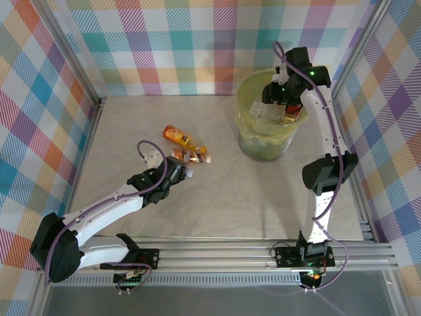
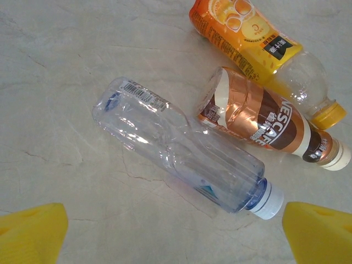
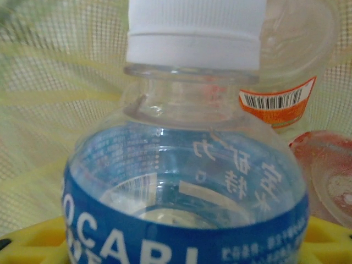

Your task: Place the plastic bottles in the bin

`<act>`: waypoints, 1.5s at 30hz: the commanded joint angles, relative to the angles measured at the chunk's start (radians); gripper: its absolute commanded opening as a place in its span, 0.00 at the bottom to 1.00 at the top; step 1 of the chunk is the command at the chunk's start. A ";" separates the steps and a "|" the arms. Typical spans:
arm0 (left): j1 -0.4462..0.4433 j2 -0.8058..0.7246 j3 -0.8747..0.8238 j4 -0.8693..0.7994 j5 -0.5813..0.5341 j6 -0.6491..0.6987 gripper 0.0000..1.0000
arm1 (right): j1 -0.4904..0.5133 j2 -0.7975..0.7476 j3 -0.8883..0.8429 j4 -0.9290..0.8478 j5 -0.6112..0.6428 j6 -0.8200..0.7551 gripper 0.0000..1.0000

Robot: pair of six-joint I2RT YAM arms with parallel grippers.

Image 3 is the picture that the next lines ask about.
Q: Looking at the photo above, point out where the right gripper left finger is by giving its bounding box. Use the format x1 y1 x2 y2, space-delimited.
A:
0 216 69 264

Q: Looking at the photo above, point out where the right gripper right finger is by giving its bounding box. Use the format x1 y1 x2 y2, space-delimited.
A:
301 216 352 264

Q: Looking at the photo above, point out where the clear bottle orange label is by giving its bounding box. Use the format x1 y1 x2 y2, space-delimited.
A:
238 0 340 138

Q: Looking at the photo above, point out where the blue Pocari Sweat bottle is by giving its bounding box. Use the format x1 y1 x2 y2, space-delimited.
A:
62 0 310 264

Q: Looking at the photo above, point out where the yellow plastic bin liner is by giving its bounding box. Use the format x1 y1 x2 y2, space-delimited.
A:
0 0 352 248

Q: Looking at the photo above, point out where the grey-green mesh bin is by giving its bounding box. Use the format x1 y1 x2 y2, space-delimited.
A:
0 0 352 248

